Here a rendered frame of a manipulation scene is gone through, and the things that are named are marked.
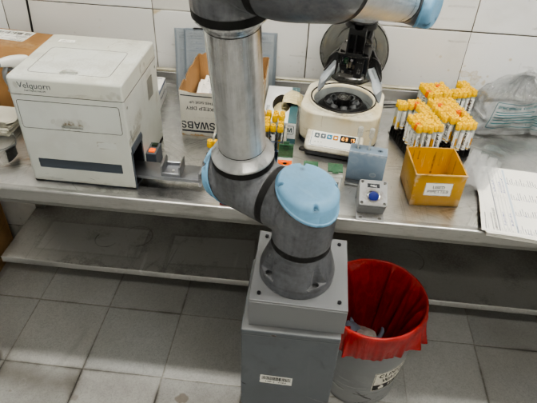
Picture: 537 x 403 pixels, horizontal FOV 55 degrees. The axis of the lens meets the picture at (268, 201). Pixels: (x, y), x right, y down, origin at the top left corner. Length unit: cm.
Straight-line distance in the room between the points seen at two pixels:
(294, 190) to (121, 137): 58
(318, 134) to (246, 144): 68
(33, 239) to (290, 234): 152
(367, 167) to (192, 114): 54
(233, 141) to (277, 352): 46
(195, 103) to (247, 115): 73
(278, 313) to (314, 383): 22
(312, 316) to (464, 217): 56
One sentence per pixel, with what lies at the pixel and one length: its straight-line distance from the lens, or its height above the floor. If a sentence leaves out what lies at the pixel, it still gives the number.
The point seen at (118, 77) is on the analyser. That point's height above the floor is 118.
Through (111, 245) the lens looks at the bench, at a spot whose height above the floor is 27.
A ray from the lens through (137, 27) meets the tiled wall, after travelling 191.
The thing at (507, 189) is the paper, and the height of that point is 89.
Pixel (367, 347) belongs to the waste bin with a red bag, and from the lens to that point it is 167.
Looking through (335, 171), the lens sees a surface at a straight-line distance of 136.
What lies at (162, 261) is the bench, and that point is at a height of 27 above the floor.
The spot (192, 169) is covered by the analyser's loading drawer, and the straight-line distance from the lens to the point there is 140.
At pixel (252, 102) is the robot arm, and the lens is 83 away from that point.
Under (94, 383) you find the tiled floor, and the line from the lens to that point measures 210.
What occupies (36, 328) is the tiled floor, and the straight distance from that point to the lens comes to 232.
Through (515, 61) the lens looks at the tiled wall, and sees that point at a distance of 194.
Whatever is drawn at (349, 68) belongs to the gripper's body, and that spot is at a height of 123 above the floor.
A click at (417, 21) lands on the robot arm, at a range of 101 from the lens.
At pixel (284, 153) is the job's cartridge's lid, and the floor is 96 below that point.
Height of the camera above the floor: 171
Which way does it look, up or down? 38 degrees down
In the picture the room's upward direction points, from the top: 3 degrees clockwise
